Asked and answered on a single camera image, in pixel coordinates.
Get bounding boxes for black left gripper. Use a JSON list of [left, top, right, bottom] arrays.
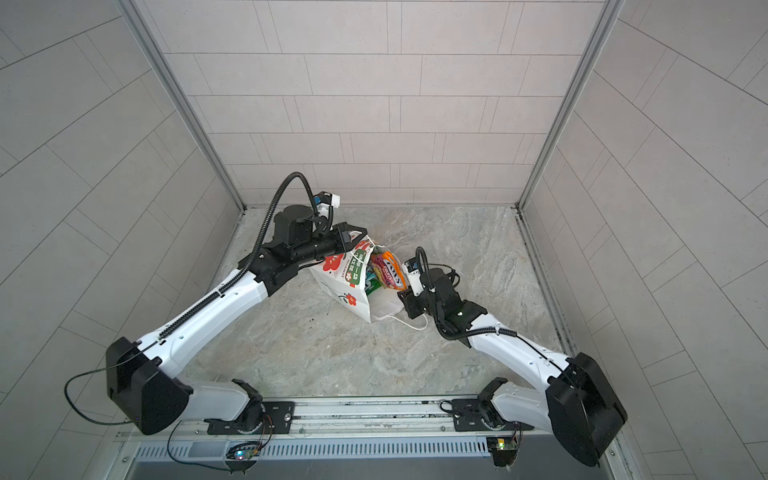
[[288, 223, 367, 267]]

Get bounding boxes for white paper bag red flowers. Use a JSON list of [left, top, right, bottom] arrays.
[[310, 235, 428, 331]]

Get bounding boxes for orange pink snack packet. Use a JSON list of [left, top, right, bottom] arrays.
[[370, 246, 408, 291]]

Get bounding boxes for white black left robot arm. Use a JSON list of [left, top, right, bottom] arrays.
[[106, 205, 367, 435]]

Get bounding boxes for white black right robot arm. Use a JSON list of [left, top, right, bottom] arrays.
[[398, 259, 627, 467]]

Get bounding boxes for right green circuit board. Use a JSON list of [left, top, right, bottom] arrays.
[[486, 436, 520, 469]]

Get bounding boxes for green circuit board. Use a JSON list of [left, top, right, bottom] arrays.
[[225, 441, 264, 462], [486, 436, 520, 469]]

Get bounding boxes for aluminium corner profile right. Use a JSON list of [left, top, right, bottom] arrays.
[[517, 0, 624, 211]]

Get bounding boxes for aluminium corner profile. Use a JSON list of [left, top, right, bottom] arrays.
[[115, 0, 246, 213], [517, 0, 624, 211]]

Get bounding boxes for left green circuit board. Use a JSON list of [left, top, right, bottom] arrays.
[[225, 441, 264, 462]]

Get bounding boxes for aluminium corner profile left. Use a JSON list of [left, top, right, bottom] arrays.
[[115, 0, 246, 213]]

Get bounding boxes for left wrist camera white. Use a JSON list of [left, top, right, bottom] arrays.
[[314, 191, 341, 221]]

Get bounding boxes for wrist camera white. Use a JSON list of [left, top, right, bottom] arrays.
[[403, 257, 424, 296], [314, 191, 341, 221]]

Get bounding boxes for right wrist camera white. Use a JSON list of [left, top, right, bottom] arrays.
[[403, 257, 424, 296]]

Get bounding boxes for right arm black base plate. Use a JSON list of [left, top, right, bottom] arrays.
[[439, 377, 522, 432]]

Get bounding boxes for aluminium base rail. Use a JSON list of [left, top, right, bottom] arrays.
[[161, 394, 551, 440]]

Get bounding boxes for white slotted cable duct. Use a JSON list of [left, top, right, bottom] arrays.
[[135, 436, 490, 463]]

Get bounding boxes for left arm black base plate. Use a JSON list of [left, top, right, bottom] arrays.
[[205, 379, 296, 435]]

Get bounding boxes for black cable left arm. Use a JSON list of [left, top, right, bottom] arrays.
[[63, 353, 139, 427]]

